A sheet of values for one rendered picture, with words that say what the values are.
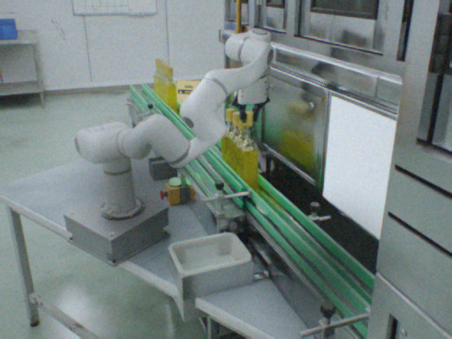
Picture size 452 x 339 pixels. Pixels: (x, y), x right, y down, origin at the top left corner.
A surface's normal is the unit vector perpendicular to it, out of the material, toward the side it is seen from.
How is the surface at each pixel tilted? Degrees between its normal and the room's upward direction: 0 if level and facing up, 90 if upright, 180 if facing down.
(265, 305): 0
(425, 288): 90
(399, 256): 90
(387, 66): 90
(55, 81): 90
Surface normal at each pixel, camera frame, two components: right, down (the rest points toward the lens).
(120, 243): 0.79, 0.23
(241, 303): 0.00, -0.93
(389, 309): -0.94, 0.14
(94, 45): 0.36, 0.35
